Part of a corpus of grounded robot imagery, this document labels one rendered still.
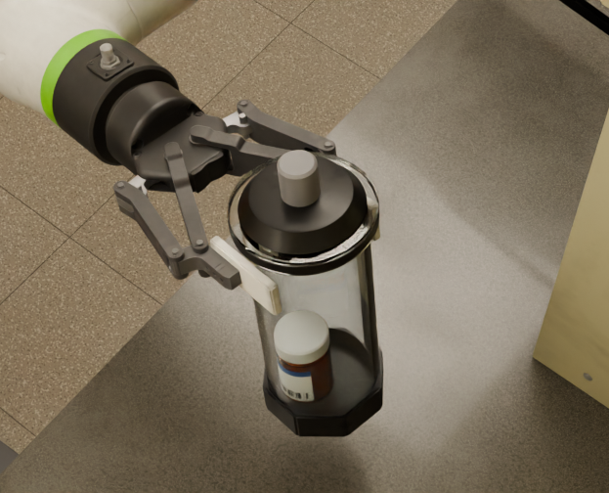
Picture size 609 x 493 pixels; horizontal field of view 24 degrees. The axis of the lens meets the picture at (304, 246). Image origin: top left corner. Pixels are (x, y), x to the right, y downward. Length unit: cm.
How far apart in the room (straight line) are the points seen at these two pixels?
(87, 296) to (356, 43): 72
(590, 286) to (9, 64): 51
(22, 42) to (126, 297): 125
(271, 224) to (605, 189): 25
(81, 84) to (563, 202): 51
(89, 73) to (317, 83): 152
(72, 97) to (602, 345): 49
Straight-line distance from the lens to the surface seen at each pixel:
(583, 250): 114
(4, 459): 231
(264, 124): 112
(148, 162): 111
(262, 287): 101
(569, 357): 128
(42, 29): 121
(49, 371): 238
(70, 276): 246
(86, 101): 115
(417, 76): 148
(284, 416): 115
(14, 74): 122
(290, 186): 97
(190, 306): 134
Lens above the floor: 211
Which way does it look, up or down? 59 degrees down
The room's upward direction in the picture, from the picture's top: straight up
